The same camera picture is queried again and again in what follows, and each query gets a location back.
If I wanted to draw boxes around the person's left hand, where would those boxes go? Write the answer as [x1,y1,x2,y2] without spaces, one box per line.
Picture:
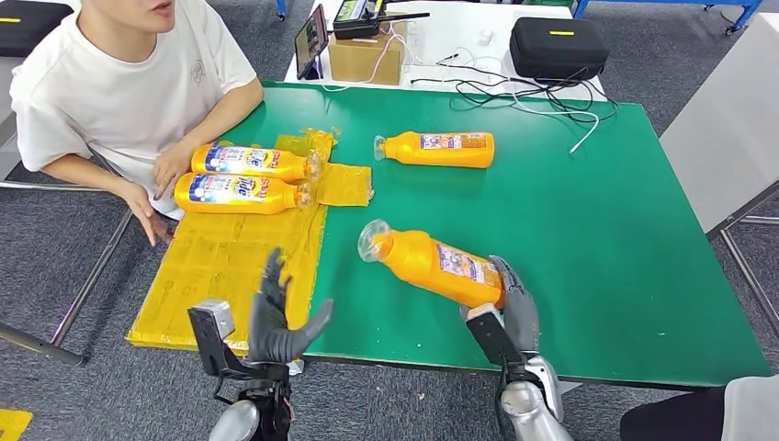
[152,140,199,202]

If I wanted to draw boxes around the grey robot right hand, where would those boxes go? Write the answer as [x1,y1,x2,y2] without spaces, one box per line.
[488,255,542,361]

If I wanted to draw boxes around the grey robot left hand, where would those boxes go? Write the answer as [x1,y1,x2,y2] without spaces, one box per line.
[247,246,335,367]

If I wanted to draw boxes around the person's right hand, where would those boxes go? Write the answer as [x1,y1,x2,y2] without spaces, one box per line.
[115,180,175,248]

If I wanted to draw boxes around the orange detergent bottle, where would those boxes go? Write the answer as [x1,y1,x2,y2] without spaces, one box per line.
[174,172,315,216]
[190,142,322,184]
[372,130,496,170]
[356,219,507,311]

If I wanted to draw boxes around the yellow tape mat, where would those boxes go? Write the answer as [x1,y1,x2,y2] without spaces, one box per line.
[126,129,374,357]

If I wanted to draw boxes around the person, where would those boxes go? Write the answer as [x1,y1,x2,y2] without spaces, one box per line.
[8,0,265,248]
[619,374,779,441]

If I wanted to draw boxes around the black tablet on stand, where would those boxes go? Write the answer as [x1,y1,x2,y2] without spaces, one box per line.
[294,3,331,81]

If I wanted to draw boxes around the black zip case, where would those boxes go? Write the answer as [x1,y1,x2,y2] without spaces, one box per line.
[0,0,74,59]
[509,16,610,82]

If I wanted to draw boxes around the grey metal table legs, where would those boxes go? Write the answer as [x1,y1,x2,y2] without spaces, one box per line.
[706,182,779,339]

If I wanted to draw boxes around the brown cardboard box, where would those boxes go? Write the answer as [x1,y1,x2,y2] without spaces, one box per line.
[328,19,409,86]

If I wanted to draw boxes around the black radio remote controller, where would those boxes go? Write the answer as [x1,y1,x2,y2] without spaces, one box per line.
[333,0,431,40]

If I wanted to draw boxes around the yellow floor tape patch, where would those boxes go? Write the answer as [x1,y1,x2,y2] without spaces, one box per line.
[0,409,33,441]

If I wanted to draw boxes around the white side table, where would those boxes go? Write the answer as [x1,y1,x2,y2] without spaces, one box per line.
[659,13,779,235]

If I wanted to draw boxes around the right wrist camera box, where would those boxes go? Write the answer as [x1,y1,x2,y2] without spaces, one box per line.
[459,302,525,368]

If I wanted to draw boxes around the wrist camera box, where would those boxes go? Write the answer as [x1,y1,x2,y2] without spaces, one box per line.
[459,302,525,368]
[186,298,290,383]

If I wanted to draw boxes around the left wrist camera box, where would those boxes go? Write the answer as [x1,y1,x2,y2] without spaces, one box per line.
[186,298,290,383]

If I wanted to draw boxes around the grey metal frame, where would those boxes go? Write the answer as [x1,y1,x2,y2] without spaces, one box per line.
[0,176,144,369]

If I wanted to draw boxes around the black cable tangle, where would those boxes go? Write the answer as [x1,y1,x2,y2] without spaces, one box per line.
[410,59,619,125]

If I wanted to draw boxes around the pink white cable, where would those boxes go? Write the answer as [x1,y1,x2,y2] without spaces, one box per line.
[321,23,420,91]

